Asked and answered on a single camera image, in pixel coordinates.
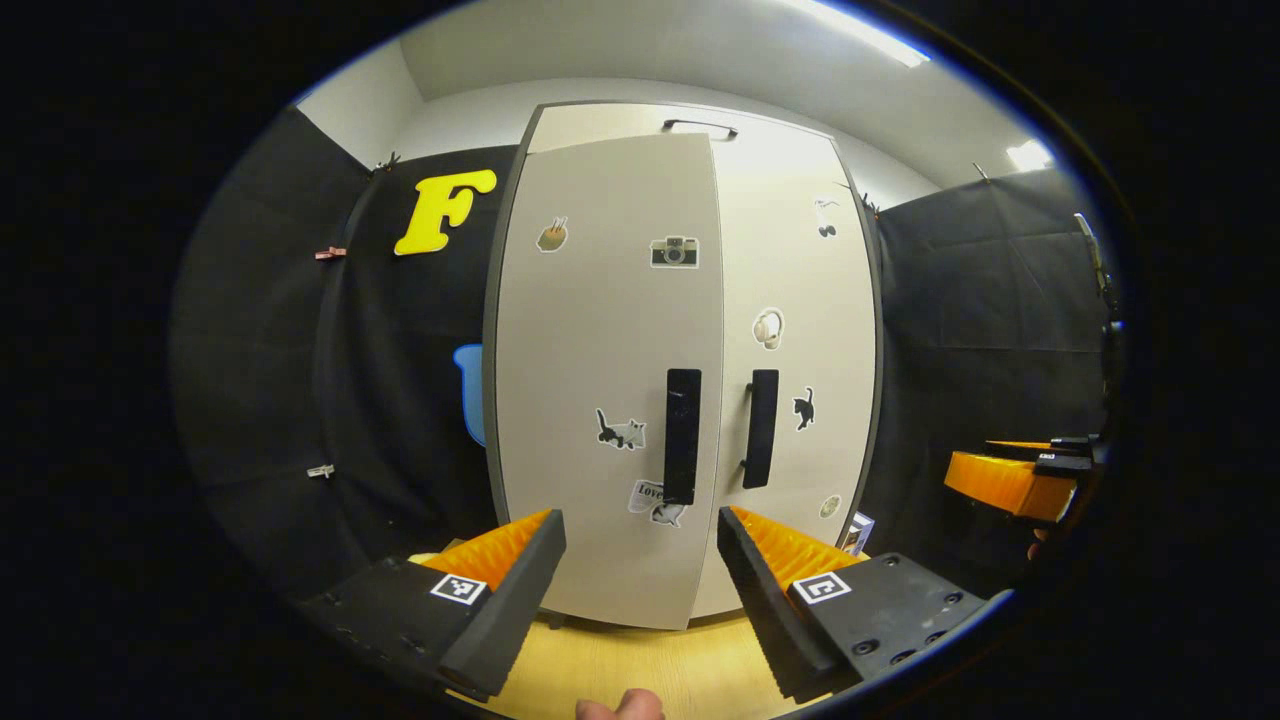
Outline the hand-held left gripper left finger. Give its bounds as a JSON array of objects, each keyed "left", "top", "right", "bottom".
[{"left": 300, "top": 508, "right": 567, "bottom": 703}]

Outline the white shoe cabinet door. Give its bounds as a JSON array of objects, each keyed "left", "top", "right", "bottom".
[
  {"left": 483, "top": 133, "right": 726, "bottom": 631},
  {"left": 690, "top": 135, "right": 881, "bottom": 621}
]

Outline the black door handle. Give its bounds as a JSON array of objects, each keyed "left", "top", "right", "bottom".
[
  {"left": 664, "top": 368, "right": 703, "bottom": 506},
  {"left": 741, "top": 369, "right": 780, "bottom": 490}
]

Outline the black tripod stand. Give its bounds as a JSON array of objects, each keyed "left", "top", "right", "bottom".
[{"left": 1073, "top": 212, "right": 1129, "bottom": 441}]

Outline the long ceiling light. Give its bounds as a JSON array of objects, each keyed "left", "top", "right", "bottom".
[{"left": 790, "top": 0, "right": 931, "bottom": 69}]

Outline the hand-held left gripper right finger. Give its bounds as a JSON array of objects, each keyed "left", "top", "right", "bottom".
[{"left": 716, "top": 505, "right": 1001, "bottom": 703}]

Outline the white cabinet drawer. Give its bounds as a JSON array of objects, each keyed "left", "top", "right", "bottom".
[{"left": 525, "top": 103, "right": 841, "bottom": 156}]

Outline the white grey shoe cabinet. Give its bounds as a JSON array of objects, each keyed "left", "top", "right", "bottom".
[{"left": 480, "top": 100, "right": 886, "bottom": 633}]

